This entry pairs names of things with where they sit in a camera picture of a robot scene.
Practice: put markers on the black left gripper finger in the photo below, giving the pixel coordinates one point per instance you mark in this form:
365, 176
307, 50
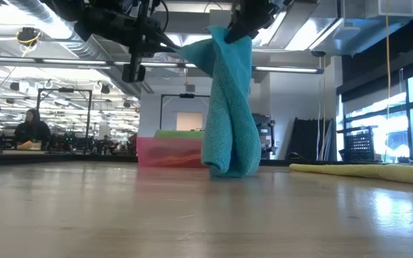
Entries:
167, 37
161, 50

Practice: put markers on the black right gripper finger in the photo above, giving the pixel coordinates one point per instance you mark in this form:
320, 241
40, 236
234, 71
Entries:
260, 27
238, 30

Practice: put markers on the bright green microfiber towel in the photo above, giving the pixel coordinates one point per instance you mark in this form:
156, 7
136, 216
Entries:
179, 133

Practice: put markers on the teal microfiber towel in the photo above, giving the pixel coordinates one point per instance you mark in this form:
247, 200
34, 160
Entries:
229, 125

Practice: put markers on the yellow microfiber towel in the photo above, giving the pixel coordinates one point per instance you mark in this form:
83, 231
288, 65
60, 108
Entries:
371, 172

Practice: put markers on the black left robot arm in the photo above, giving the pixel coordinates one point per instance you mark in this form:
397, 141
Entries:
70, 9

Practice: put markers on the long ceiling light bar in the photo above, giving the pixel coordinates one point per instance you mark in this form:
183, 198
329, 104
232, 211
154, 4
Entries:
285, 69

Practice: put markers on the pink translucent plastic bin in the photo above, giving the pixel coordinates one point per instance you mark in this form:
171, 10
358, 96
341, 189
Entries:
170, 152

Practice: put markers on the black cabinet machine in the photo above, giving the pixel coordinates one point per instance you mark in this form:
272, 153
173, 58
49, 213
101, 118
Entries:
265, 132

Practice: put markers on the black folded panel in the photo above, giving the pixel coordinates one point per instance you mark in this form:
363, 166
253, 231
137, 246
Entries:
308, 139

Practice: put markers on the person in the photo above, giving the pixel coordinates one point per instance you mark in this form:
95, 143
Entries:
32, 130

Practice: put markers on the black plastic crate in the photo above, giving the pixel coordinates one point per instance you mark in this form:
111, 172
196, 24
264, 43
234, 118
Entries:
359, 145

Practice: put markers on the square grey wall vent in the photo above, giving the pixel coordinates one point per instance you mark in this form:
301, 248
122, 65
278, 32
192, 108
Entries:
190, 88

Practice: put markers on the black gantry frame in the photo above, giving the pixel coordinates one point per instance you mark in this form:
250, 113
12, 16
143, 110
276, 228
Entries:
65, 90
186, 95

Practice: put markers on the pale orange wall panel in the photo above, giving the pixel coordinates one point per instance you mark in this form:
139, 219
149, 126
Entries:
189, 121

